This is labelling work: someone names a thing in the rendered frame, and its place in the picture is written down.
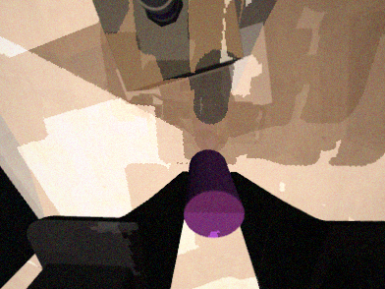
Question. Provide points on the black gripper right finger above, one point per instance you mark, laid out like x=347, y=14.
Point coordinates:
x=291, y=249

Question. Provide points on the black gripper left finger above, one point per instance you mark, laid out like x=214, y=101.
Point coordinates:
x=146, y=239

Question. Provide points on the purple marker cap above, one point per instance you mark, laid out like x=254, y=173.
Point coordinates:
x=213, y=208

